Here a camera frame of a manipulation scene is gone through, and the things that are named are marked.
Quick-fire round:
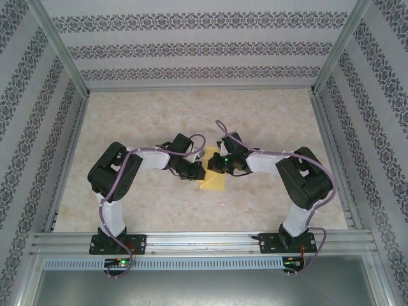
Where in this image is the aluminium mounting rail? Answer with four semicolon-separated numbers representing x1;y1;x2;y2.
30;231;380;256

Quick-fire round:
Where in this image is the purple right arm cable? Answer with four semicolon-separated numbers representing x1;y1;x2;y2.
215;119;339;277

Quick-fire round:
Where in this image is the yellow paper sheet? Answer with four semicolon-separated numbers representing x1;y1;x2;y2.
200;145;226;191

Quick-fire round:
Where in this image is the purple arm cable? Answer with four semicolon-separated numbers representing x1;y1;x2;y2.
215;119;339;277
99;133;208;279

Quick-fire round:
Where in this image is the aluminium side rail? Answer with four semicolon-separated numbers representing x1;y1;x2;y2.
310;91;363;230
43;92;92;233

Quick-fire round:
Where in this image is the aluminium frame post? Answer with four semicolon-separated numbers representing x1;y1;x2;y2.
310;0;374;96
25;0;92;96

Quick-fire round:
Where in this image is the grey slotted cable duct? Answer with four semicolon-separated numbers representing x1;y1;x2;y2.
43;257;284;270

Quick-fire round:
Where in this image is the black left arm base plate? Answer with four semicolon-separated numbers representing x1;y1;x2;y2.
89;234;147;256

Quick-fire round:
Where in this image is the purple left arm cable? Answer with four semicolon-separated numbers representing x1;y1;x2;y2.
99;133;208;279

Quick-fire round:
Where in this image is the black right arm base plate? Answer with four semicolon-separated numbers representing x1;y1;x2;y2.
259;232;318;255

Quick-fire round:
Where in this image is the grey metal panel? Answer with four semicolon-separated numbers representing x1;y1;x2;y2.
12;254;396;306

